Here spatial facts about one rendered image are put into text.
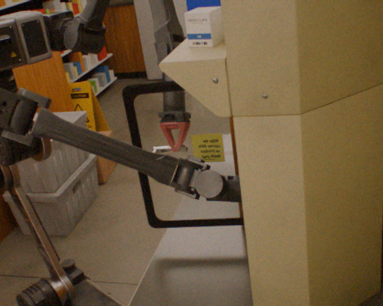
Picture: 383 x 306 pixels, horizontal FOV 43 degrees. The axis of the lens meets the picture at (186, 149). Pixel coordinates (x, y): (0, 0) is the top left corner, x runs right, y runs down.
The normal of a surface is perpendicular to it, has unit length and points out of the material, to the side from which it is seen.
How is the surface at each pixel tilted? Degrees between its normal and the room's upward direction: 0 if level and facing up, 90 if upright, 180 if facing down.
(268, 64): 90
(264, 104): 90
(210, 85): 90
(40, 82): 90
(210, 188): 55
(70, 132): 66
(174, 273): 0
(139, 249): 0
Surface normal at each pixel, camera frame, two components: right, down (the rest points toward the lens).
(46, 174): -0.24, 0.52
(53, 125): 0.16, -0.02
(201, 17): -0.50, 0.42
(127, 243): -0.14, -0.90
